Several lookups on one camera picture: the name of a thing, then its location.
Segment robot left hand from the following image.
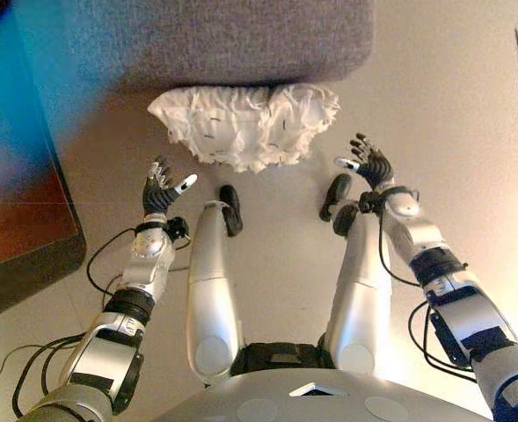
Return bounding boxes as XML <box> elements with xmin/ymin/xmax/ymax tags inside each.
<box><xmin>142</xmin><ymin>156</ymin><xmax>198</xmax><ymax>216</ymax></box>

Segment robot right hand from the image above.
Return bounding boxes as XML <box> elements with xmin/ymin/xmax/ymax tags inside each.
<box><xmin>333</xmin><ymin>131</ymin><xmax>396</xmax><ymax>193</ymax></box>

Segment white fringed cushion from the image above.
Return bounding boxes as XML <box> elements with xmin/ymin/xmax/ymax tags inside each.
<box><xmin>147</xmin><ymin>84</ymin><xmax>341</xmax><ymax>175</ymax></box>

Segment silver robot left leg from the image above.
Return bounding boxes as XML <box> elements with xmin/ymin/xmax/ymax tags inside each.
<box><xmin>184</xmin><ymin>184</ymin><xmax>244</xmax><ymax>383</ymax></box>

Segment silver robot leg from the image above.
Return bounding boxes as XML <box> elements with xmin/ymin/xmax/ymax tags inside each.
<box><xmin>184</xmin><ymin>184</ymin><xmax>244</xmax><ymax>383</ymax></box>
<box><xmin>318</xmin><ymin>173</ymin><xmax>394</xmax><ymax>377</ymax></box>

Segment silver robot right leg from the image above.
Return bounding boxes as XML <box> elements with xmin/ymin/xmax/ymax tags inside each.
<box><xmin>318</xmin><ymin>173</ymin><xmax>394</xmax><ymax>377</ymax></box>

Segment brown wooden furniture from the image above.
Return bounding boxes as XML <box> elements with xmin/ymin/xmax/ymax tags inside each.
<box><xmin>0</xmin><ymin>0</ymin><xmax>87</xmax><ymax>326</ymax></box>

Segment grey upholstered armchair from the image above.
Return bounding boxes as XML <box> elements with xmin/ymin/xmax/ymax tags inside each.
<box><xmin>64</xmin><ymin>0</ymin><xmax>376</xmax><ymax>89</ymax></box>

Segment grey robot torso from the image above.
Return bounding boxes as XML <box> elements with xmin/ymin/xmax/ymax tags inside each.
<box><xmin>152</xmin><ymin>340</ymin><xmax>492</xmax><ymax>422</ymax></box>

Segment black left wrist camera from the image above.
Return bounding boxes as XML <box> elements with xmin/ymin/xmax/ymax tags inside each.
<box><xmin>165</xmin><ymin>216</ymin><xmax>189</xmax><ymax>241</ymax></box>

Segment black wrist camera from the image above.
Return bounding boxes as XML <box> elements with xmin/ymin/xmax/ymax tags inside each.
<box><xmin>165</xmin><ymin>216</ymin><xmax>189</xmax><ymax>241</ymax></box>
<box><xmin>358</xmin><ymin>191</ymin><xmax>385</xmax><ymax>216</ymax></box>

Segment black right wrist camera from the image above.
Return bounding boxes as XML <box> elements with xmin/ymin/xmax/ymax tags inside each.
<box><xmin>358</xmin><ymin>191</ymin><xmax>385</xmax><ymax>216</ymax></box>

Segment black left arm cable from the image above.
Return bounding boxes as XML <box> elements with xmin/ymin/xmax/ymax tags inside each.
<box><xmin>0</xmin><ymin>226</ymin><xmax>189</xmax><ymax>418</ymax></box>

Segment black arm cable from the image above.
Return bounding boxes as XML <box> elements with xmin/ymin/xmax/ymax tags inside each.
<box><xmin>0</xmin><ymin>226</ymin><xmax>189</xmax><ymax>418</ymax></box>
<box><xmin>375</xmin><ymin>210</ymin><xmax>479</xmax><ymax>383</ymax></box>

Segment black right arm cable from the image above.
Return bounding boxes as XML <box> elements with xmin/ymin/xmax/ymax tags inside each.
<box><xmin>375</xmin><ymin>210</ymin><xmax>479</xmax><ymax>383</ymax></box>

